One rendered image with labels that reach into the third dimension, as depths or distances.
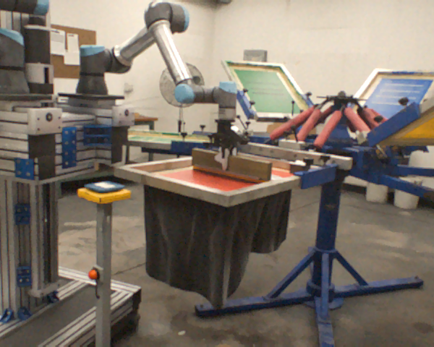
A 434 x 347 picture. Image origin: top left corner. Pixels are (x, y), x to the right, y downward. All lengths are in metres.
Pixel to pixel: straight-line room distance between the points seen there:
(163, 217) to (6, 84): 0.76
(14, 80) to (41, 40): 0.32
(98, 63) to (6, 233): 0.88
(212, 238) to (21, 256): 0.97
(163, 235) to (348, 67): 4.89
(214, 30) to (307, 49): 1.79
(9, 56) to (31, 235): 0.81
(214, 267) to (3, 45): 1.10
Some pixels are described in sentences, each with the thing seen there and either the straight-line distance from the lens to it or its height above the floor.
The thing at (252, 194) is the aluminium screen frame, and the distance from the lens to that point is 1.50.
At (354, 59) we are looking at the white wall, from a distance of 6.31.
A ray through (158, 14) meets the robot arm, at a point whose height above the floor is 1.60.
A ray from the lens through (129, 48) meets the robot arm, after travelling 2.17.
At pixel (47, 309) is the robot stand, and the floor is 0.22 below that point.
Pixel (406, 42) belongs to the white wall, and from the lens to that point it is 6.11.
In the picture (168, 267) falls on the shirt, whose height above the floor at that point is 0.60.
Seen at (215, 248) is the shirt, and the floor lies 0.75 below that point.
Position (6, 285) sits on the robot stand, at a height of 0.38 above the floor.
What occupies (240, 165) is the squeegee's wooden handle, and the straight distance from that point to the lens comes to 1.78.
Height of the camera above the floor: 1.33
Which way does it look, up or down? 11 degrees down
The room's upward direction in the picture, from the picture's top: 3 degrees clockwise
